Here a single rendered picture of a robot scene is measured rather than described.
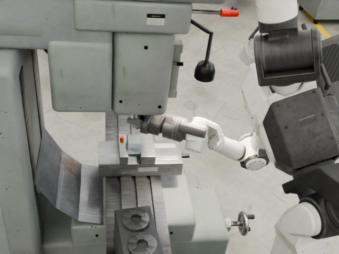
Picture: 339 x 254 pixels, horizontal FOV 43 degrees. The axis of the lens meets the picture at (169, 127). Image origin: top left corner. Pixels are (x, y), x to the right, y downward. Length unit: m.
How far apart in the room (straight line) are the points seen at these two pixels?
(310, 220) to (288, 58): 0.41
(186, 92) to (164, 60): 2.68
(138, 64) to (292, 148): 0.53
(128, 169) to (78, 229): 0.31
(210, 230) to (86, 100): 0.86
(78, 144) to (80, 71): 2.06
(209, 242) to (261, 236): 1.03
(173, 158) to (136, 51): 0.64
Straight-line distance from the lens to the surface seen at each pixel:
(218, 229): 1.96
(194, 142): 1.51
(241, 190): 3.15
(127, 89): 1.40
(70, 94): 1.39
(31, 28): 1.30
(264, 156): 1.64
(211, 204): 2.04
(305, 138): 1.15
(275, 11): 1.00
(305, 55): 1.04
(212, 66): 1.50
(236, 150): 1.63
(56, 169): 1.79
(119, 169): 1.80
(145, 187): 1.79
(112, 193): 1.76
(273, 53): 1.04
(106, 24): 1.27
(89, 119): 3.61
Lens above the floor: 2.20
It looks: 38 degrees down
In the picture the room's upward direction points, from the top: 7 degrees clockwise
